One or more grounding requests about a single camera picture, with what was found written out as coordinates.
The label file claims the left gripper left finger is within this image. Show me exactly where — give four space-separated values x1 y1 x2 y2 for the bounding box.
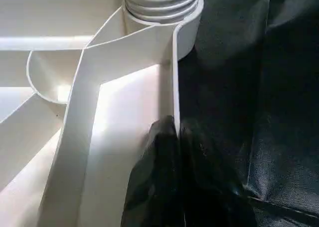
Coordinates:
121 115 180 227

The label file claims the white plastic table top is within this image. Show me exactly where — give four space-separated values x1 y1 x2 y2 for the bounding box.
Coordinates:
0 0 205 227

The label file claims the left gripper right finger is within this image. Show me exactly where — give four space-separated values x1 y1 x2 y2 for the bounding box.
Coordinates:
178 121 258 227

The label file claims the black mat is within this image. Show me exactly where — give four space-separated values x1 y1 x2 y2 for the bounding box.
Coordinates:
0 0 319 227

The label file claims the white plastic table leg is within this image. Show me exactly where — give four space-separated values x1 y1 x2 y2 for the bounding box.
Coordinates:
122 0 202 24

